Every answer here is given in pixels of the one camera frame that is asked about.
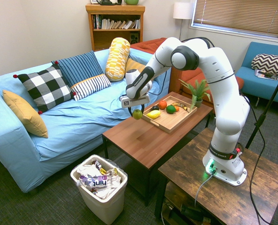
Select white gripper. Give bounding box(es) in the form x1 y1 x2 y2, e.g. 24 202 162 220
120 94 151 117

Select wooden serving tray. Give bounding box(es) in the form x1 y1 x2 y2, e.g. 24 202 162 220
140 95 198 134

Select yellow lemon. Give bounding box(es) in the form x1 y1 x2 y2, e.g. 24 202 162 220
146 110 161 120

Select reddish wooden coffee table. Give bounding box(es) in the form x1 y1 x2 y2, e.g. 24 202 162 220
102 91 214 207

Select mustard striped pillow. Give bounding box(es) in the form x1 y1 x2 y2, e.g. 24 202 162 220
124 58 147 75

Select spotted brown banana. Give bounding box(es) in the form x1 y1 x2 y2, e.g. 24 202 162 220
171 102 190 113

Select white navy striped pillow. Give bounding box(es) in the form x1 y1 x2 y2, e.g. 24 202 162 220
70 74 112 102

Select yellow patterned bolster pillow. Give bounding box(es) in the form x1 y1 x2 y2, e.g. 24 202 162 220
104 37 131 82

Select light blue sofa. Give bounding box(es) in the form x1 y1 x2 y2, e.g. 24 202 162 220
0 48 171 194

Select orange sofa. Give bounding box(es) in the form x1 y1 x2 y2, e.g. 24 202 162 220
130 37 245 104

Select potted fern plant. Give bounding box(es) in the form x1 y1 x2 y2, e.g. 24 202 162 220
178 79 211 113

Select blue striped pillow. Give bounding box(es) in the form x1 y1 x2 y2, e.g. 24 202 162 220
51 51 104 88

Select crumpled hint bottle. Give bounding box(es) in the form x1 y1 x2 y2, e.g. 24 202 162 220
77 174 114 191

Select row of books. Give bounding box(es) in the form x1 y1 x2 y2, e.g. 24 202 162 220
93 14 141 30

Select black white checkered pillow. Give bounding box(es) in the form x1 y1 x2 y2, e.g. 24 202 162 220
13 60 77 115

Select cream trash bin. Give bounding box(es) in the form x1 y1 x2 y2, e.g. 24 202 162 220
70 154 128 225

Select wooden bookshelf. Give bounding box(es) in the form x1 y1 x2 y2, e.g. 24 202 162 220
85 3 146 52

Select white shade floor lamp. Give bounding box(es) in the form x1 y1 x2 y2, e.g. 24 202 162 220
173 2 195 42

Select plain mustard pillow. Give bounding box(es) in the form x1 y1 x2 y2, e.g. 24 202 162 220
2 90 49 139

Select black object on bookshelf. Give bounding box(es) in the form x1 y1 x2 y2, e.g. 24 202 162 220
98 0 122 6

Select black power strip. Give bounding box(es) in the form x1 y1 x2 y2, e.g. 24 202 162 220
161 201 212 223

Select teal sofa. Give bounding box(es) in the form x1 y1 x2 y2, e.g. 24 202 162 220
235 41 278 106

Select rustic brown side table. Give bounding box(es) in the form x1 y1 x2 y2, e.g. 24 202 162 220
154 127 278 225

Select magazine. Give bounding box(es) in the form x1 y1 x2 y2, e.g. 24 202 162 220
254 69 278 81

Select brown window blinds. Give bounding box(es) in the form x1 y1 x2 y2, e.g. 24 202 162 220
192 0 278 39

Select black white chevron pillow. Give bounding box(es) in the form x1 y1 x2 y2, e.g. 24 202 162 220
251 53 278 78

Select grey base cable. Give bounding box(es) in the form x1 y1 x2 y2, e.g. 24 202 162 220
194 172 215 208

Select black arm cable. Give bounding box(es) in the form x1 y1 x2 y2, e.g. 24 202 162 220
181 37 271 225

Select black camera stand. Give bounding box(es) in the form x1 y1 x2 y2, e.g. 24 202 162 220
245 67 278 150

